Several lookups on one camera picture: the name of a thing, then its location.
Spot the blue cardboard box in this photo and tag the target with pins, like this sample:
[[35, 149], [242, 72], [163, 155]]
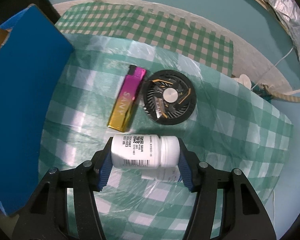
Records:
[[33, 54]]

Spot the white pill bottle with barcode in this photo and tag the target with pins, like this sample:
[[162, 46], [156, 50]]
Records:
[[142, 151]]

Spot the white pill bottle blue label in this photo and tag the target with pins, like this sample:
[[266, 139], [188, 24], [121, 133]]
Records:
[[171, 174]]

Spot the green checkered tablecloth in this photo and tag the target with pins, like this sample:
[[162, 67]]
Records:
[[231, 127]]

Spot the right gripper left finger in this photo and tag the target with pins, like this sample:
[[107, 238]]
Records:
[[45, 215]]

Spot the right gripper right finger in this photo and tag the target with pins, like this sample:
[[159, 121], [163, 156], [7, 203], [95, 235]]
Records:
[[243, 214]]

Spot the pink gold lighter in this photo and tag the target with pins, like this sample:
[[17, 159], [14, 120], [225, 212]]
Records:
[[123, 107]]

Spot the black round cooling fan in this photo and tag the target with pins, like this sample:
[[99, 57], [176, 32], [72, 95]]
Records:
[[169, 97]]

